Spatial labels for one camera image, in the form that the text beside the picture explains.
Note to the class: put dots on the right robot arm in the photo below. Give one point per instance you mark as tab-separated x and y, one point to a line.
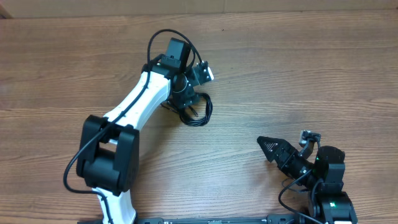
320	169

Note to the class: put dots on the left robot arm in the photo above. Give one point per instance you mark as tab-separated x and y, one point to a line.
108	157

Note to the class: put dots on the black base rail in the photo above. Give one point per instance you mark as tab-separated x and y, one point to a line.
270	219

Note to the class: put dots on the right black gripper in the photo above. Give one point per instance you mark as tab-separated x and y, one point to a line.
284	149

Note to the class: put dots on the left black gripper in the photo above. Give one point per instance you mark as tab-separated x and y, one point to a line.
185	98

